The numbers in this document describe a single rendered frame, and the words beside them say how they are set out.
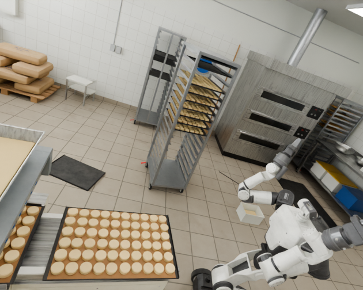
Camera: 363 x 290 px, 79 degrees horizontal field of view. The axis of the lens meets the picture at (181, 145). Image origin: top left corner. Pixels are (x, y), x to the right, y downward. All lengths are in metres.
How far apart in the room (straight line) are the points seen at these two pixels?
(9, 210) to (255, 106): 3.93
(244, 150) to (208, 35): 2.39
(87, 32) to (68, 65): 0.79
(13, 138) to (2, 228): 0.45
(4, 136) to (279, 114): 4.16
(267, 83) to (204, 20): 1.73
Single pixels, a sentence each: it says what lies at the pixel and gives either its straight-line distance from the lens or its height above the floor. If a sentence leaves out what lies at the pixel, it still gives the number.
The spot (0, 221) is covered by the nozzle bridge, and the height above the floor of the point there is 1.18.
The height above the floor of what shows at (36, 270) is 0.90.
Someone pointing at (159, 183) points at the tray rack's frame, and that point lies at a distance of 2.94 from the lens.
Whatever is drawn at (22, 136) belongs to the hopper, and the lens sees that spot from 1.27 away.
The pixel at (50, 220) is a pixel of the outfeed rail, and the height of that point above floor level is 0.88.
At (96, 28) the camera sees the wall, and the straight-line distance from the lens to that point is 5.04.
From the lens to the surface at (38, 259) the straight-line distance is 1.33.
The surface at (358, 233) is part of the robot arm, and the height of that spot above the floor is 1.51.
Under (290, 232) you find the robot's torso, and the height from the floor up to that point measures 1.19.
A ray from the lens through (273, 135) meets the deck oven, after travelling 4.75.
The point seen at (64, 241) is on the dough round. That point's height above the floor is 0.92.
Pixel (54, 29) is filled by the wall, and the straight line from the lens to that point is 5.32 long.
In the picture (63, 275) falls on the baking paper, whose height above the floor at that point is 0.90.
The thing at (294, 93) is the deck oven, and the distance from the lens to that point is 4.57.
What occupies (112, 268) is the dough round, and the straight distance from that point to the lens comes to 1.21.
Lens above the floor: 1.95
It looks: 27 degrees down
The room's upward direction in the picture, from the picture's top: 22 degrees clockwise
